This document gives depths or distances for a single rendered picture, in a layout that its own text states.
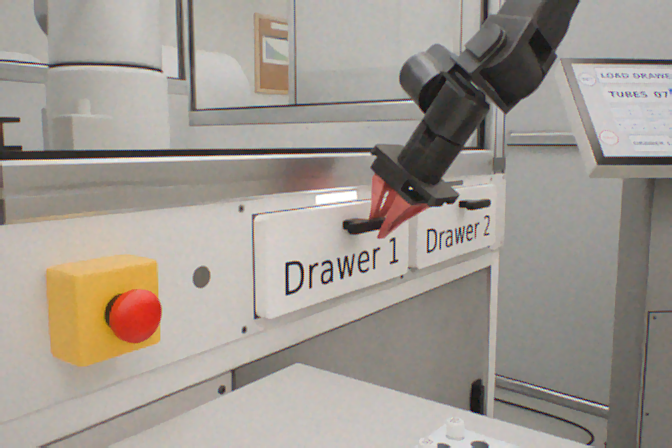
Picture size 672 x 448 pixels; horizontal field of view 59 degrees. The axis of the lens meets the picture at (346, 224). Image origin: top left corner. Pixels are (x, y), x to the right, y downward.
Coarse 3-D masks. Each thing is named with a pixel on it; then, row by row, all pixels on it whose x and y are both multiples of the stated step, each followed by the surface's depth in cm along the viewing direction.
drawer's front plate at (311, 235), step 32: (256, 224) 62; (288, 224) 64; (320, 224) 69; (256, 256) 63; (288, 256) 65; (320, 256) 69; (384, 256) 81; (256, 288) 63; (320, 288) 70; (352, 288) 75
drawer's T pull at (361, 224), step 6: (342, 222) 72; (348, 222) 72; (354, 222) 69; (360, 222) 69; (366, 222) 70; (372, 222) 71; (378, 222) 72; (348, 228) 69; (354, 228) 68; (360, 228) 69; (366, 228) 70; (372, 228) 71; (378, 228) 72; (354, 234) 69
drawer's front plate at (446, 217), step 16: (464, 192) 99; (480, 192) 104; (432, 208) 90; (448, 208) 95; (464, 208) 99; (416, 224) 87; (432, 224) 91; (448, 224) 95; (464, 224) 100; (480, 224) 105; (416, 240) 87; (432, 240) 91; (448, 240) 96; (464, 240) 100; (480, 240) 106; (416, 256) 88; (432, 256) 92; (448, 256) 96
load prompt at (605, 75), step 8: (600, 72) 135; (608, 72) 135; (616, 72) 135; (624, 72) 136; (632, 72) 136; (640, 72) 136; (648, 72) 136; (656, 72) 136; (664, 72) 136; (600, 80) 134; (608, 80) 134; (616, 80) 134; (624, 80) 134; (632, 80) 134; (640, 80) 134; (648, 80) 135; (656, 80) 135; (664, 80) 135
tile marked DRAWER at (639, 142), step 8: (632, 136) 125; (640, 136) 125; (648, 136) 125; (656, 136) 126; (664, 136) 126; (632, 144) 124; (640, 144) 124; (648, 144) 124; (656, 144) 124; (664, 144) 125
